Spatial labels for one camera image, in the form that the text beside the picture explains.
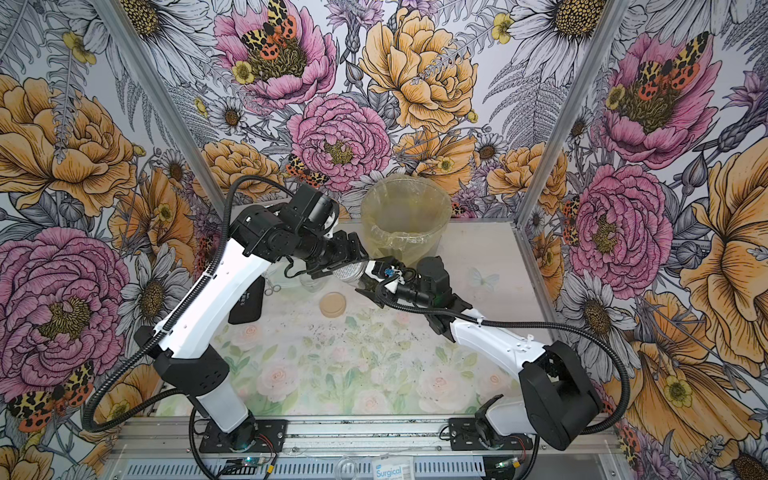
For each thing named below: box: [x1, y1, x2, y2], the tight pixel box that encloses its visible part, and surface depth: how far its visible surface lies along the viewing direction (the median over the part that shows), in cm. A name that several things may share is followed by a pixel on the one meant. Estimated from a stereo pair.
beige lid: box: [319, 292, 347, 319], surface depth 101 cm
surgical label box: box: [372, 456, 416, 480], surface depth 71 cm
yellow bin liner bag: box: [360, 174, 453, 264], surface depth 96 cm
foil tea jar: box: [332, 262, 368, 285], surface depth 66 cm
